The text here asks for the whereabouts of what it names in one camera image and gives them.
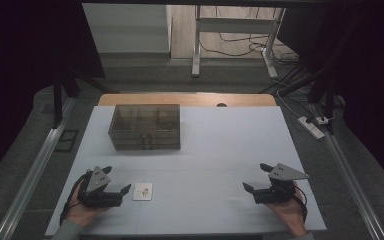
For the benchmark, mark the person's left hand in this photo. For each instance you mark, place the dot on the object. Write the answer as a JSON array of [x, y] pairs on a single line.
[[80, 216]]

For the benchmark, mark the small white card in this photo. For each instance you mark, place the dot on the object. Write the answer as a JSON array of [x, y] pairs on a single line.
[[142, 191]]

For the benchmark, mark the black metal stand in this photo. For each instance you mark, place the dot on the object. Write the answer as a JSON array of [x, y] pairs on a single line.
[[57, 100], [329, 100]]

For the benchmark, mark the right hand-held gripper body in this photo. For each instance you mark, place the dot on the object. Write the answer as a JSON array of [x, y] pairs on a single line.
[[285, 173]]

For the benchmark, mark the smoky transparent drawer box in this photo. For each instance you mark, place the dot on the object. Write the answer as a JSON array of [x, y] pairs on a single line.
[[145, 125]]

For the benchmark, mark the dark table grommet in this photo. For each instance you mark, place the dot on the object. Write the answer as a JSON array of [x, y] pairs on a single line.
[[221, 105]]

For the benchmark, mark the black floor frame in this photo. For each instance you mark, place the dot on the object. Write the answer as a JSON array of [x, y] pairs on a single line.
[[66, 140]]

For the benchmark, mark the dark curtain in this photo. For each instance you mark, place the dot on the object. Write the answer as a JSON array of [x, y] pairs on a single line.
[[373, 83], [20, 66]]

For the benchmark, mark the white metal desk frame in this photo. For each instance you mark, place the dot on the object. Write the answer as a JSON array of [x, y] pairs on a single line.
[[236, 25]]

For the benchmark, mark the aluminium floor rail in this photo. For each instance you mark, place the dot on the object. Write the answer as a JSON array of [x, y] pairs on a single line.
[[350, 173], [33, 173]]

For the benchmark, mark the white power strip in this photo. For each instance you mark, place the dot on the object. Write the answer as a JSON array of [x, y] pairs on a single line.
[[310, 127]]

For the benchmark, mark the white plug adapter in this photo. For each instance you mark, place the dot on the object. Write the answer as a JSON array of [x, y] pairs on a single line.
[[321, 120]]

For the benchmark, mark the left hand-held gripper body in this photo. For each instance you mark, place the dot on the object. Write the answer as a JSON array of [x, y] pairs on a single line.
[[96, 181]]

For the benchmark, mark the person's right hand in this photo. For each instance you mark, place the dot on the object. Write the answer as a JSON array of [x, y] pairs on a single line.
[[289, 215]]

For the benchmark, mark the white cabinet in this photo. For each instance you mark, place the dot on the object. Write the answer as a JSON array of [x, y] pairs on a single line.
[[126, 28]]

